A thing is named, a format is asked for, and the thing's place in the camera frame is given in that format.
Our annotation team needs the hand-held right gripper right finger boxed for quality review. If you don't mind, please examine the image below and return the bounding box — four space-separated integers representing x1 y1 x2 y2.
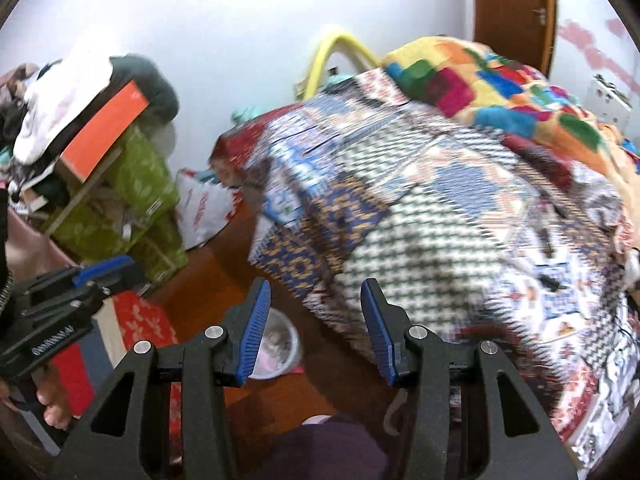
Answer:
361 278 578 480

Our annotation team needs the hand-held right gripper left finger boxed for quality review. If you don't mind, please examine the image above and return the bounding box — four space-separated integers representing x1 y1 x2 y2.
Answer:
52 279 273 480

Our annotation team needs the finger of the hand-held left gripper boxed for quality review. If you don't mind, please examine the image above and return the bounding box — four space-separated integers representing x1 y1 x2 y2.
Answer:
27 256 136 296
22 267 147 326

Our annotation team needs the white plastic cup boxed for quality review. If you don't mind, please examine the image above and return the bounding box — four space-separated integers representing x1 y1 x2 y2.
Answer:
247 308 302 380

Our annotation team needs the person's left hand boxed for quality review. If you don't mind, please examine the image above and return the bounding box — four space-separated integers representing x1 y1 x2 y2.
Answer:
36 364 77 432

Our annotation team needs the red floral box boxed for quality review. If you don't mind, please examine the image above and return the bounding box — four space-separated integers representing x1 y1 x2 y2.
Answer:
112 291 183 463

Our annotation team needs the red white blue striped cloth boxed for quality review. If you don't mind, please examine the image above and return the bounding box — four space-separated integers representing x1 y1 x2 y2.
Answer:
49 305 132 417

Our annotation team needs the white red-printed plastic bag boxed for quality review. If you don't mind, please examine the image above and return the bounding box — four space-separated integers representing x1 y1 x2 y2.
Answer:
175 169 239 252

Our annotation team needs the person's purple trouser leg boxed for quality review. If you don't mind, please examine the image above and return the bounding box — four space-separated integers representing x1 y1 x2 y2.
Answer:
245 420 391 480

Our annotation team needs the patchwork patterned bedsheet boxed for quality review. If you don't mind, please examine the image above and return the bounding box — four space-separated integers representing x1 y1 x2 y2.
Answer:
210 67 640 471

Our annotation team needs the orange cardboard box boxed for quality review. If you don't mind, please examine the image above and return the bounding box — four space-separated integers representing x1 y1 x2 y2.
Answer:
57 80 151 186

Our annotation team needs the pile of mixed clothes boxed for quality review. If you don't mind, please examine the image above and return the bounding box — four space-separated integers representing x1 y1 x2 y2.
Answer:
0 62 47 196

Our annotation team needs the dark green bundle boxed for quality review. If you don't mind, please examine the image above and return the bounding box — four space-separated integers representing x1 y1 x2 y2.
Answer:
107 54 180 121

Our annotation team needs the teal plush toy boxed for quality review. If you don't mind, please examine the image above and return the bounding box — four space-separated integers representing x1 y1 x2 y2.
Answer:
231 107 261 129

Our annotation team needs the colourful block-patterned blanket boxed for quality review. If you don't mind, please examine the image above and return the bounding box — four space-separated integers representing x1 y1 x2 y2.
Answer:
382 35 640 201

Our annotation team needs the yellow foam tube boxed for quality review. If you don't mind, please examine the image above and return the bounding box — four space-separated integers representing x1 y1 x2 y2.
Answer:
300 32 383 101

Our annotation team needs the small white cabinet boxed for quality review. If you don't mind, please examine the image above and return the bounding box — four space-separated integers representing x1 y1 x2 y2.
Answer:
592 75 634 126

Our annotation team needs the brown wooden door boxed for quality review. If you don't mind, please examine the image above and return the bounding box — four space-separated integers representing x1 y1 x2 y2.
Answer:
472 0 558 81

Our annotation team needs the group of red heart stickers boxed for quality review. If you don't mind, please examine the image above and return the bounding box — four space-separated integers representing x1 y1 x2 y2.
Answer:
557 17 632 75

